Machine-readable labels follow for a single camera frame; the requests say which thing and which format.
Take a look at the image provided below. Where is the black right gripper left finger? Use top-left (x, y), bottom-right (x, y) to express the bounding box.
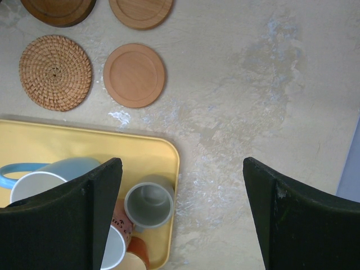
top-left (1, 157), bottom-right (123, 269)

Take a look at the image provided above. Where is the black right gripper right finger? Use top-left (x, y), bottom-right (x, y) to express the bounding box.
top-left (243, 157), bottom-right (359, 269)

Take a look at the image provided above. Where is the large light blue mug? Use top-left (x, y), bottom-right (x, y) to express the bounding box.
top-left (1, 157), bottom-right (101, 203)

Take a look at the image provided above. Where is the large woven rattan coaster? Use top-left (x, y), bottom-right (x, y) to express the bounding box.
top-left (19, 35), bottom-right (93, 111)

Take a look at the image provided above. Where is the light wooden round coaster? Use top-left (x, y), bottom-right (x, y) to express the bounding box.
top-left (103, 43), bottom-right (167, 108)

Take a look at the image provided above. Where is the small orange cup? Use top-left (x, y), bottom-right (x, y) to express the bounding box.
top-left (119, 236), bottom-right (150, 270)

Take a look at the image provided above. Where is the small grey cup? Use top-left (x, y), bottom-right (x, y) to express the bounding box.
top-left (124, 174), bottom-right (175, 232)

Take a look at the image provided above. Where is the orange white mug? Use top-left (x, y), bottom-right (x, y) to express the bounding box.
top-left (101, 199), bottom-right (134, 269)

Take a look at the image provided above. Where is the yellow plastic tray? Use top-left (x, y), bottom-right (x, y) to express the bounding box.
top-left (0, 118), bottom-right (181, 270)

